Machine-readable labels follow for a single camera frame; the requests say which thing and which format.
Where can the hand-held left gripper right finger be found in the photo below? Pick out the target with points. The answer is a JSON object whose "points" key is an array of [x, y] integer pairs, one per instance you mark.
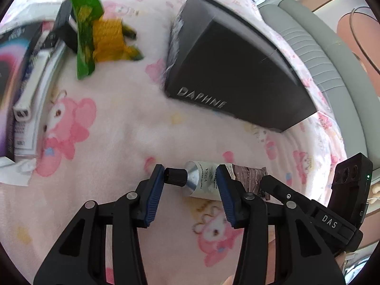
{"points": [[225, 196]]}

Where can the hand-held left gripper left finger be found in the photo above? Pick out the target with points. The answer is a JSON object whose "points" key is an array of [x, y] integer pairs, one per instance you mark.
{"points": [[154, 196]]}

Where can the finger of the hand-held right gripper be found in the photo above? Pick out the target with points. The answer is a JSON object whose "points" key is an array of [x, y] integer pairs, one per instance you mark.
{"points": [[279, 190]]}

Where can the hand cream tube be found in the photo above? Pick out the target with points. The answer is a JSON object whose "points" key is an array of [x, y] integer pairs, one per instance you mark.
{"points": [[202, 178]]}

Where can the black shoe box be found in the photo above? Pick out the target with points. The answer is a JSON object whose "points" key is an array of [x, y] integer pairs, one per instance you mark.
{"points": [[237, 80]]}

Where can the person's right forearm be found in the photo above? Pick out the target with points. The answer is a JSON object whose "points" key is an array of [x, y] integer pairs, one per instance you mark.
{"points": [[340, 259]]}

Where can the pink printed blanket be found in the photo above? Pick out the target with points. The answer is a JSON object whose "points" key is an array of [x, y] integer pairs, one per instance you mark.
{"points": [[118, 130]]}

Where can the grey padded bed headboard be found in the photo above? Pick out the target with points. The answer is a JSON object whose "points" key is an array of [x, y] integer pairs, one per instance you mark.
{"points": [[311, 41]]}

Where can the yellow snack wrapper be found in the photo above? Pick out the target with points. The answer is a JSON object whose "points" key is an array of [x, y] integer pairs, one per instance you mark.
{"points": [[108, 37]]}

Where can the green snack wrapper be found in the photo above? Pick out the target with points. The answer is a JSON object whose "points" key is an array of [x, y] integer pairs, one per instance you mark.
{"points": [[84, 35]]}

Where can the long black box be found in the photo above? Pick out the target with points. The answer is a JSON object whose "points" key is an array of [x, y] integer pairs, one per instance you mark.
{"points": [[66, 29]]}

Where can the black rainbow package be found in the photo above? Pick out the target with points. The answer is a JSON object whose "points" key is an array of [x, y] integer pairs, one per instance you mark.
{"points": [[9, 65]]}

